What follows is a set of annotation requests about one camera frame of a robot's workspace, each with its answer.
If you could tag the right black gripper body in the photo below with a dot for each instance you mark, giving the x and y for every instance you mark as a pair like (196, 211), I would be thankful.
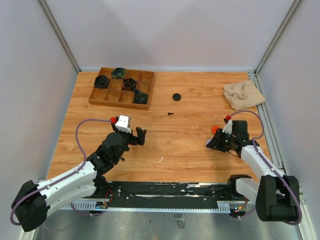
(226, 141)

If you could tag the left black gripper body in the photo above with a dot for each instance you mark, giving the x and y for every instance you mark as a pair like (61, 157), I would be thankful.
(127, 138)

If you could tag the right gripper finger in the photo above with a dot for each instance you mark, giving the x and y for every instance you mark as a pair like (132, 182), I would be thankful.
(216, 139)
(215, 146)

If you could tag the orange earbud charging case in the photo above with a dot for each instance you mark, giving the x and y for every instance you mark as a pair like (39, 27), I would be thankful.
(214, 129)

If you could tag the black round charging case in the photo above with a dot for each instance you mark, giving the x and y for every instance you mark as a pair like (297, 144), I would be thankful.
(176, 97)

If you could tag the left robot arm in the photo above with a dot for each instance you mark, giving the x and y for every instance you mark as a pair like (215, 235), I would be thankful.
(35, 202)

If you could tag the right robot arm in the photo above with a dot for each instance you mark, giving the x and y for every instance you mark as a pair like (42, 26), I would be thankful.
(276, 195)

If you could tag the dark green rolled sock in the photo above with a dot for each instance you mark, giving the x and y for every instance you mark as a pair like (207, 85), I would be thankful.
(140, 97)

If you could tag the wooden compartment tray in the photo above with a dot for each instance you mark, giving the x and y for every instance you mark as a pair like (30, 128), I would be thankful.
(114, 96)

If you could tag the beige cloth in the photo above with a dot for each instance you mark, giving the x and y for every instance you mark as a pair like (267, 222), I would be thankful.
(243, 95)

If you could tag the black orange rolled sock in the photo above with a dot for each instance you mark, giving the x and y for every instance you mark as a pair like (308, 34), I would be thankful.
(129, 84)

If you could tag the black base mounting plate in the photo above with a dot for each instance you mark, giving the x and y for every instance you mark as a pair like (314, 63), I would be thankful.
(175, 196)

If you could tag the black rolled sock left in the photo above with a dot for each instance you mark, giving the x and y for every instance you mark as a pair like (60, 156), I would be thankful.
(101, 82)

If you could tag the green yellow rolled sock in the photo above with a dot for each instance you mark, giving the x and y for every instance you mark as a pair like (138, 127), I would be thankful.
(118, 73)

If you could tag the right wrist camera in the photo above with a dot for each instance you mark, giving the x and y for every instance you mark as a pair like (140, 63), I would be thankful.
(228, 128)

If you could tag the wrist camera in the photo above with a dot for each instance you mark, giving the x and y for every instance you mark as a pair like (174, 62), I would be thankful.
(228, 128)
(123, 124)

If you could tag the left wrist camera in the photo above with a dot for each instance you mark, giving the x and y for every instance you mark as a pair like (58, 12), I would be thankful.
(123, 124)

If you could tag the aluminium frame post left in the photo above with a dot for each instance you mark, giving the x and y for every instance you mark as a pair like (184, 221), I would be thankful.
(44, 6)

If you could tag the aluminium frame post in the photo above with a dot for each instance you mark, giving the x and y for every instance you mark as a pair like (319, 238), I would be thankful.
(278, 34)
(44, 6)

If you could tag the aluminium frame post right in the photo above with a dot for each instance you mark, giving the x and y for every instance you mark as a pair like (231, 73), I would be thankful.
(278, 34)

